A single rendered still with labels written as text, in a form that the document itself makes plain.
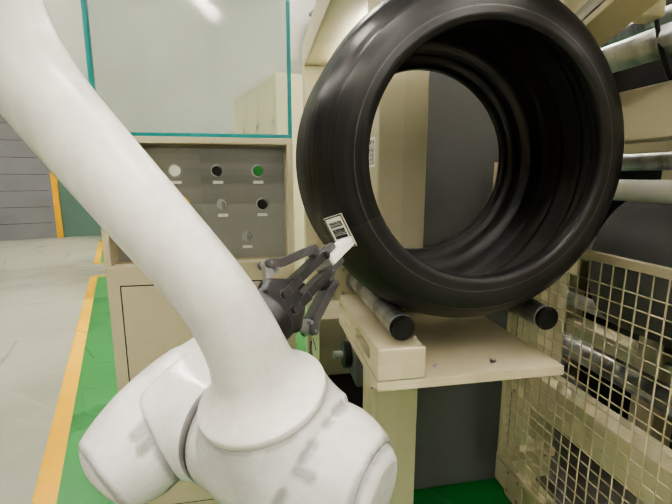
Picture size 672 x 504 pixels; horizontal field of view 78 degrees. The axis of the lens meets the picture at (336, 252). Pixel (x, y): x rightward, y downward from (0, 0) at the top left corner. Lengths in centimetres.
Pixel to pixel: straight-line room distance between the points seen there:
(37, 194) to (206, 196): 831
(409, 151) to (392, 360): 55
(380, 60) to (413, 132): 43
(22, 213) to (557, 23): 931
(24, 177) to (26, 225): 88
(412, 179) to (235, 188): 55
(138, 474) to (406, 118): 91
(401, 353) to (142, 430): 46
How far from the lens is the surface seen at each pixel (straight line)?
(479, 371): 84
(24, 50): 36
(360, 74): 68
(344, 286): 105
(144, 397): 44
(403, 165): 108
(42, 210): 957
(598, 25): 114
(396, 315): 74
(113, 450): 43
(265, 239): 133
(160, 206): 30
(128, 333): 141
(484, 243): 108
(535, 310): 86
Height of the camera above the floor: 116
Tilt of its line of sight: 10 degrees down
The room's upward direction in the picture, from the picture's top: straight up
